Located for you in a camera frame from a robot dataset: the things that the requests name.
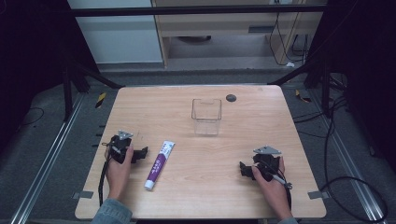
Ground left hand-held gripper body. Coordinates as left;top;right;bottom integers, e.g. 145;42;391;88
107;129;135;165

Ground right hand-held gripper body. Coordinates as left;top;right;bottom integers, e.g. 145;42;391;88
251;145;283;183

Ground person's left hand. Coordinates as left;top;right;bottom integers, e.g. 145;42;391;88
105;144;135;202

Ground person's right hand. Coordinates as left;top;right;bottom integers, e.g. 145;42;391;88
250;156;293;204

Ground purple and white toothpaste tube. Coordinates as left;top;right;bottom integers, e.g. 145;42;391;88
143;140;177;191

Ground yellow black striped tape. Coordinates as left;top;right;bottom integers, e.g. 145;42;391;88
294;89;313;105
94;91;107;109

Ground grey tape patch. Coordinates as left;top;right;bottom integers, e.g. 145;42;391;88
71;190;94;201
306;189;330;201

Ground clear plastic square container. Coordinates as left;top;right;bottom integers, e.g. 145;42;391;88
191;98;223;136

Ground black metal stand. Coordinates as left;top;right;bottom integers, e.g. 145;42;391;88
266;57;347;119
61;57;126;123

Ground white cabinet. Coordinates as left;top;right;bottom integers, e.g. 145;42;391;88
66;0;164;65

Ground dark curtain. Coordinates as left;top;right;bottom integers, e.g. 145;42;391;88
0;0;100;153
306;0;396;175

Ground light wooden desk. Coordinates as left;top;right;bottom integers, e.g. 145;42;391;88
150;0;326;69

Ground right hand-held gripper black cable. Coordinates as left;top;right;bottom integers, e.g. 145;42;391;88
264;161;294;210

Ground hand-held gripper black cable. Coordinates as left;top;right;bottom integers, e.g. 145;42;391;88
97;141;117;207
264;161;294;210

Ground left hand-held gripper black cable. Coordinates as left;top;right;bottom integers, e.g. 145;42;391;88
97;141;117;207

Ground aluminium floor rail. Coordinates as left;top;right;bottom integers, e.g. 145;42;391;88
311;89;388;224
9;92;86;224

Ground thin black floor cable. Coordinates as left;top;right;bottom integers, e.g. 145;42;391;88
18;106;46;128

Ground long black floor cable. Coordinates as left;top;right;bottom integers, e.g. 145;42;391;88
292;92;389;223

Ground black hanging cables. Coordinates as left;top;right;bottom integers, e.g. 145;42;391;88
268;0;311;67

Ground black horizontal frame bar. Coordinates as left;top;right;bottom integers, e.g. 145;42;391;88
68;4;328;18

